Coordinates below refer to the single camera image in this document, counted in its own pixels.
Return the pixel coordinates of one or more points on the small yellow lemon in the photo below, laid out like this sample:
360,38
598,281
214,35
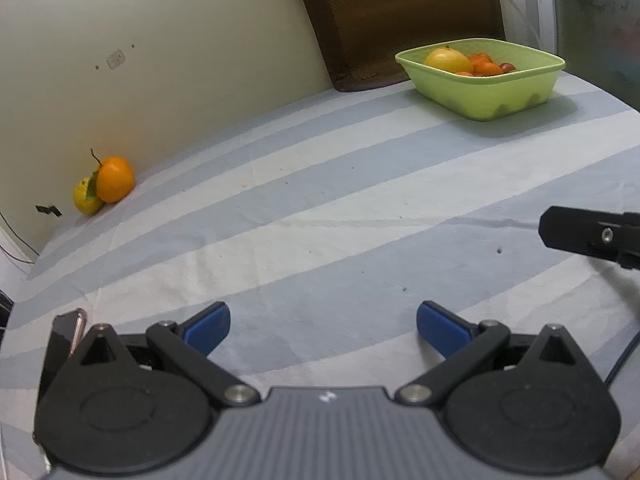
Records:
85,199

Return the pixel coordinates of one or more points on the large yellow lemon in basket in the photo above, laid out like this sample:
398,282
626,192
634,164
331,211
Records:
449,60

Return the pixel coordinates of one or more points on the white wall socket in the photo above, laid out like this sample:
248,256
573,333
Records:
115,59

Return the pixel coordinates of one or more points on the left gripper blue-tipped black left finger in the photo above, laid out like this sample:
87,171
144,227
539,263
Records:
183,349

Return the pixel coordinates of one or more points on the brown wooden chair back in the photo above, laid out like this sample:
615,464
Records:
359,39

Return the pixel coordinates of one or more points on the small red fruit in basket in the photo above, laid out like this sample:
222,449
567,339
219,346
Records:
507,68

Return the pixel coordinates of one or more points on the orange tangerine in basket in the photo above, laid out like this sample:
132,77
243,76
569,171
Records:
480,58
486,69

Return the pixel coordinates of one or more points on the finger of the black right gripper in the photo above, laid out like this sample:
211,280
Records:
595,234

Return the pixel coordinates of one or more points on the smartphone with pink case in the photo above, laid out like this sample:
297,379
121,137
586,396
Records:
66,332

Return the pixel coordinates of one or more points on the green plastic fruit basket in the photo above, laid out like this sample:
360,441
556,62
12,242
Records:
485,97

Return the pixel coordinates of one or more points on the black tape piece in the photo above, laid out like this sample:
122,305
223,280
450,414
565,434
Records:
49,210

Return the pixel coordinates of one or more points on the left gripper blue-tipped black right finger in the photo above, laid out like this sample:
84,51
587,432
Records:
467,349

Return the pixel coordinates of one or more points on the orange tangerine with leaf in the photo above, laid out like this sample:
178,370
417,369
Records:
113,180

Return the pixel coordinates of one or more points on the striped blue white tablecloth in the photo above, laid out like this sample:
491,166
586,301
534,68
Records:
325,225

